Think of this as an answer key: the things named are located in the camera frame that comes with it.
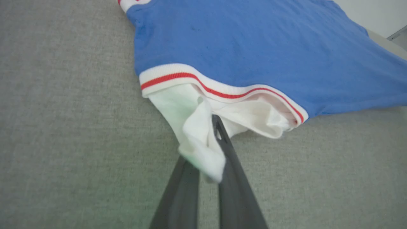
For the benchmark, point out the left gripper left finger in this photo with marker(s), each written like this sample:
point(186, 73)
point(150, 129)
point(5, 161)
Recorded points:
point(179, 203)

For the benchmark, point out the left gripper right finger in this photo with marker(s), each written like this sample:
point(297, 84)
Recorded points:
point(237, 197)

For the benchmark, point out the blue shirt red-white trim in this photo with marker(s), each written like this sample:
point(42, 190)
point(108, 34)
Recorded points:
point(254, 47)

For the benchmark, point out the grey fabric sofa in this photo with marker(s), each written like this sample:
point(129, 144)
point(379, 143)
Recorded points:
point(70, 127)

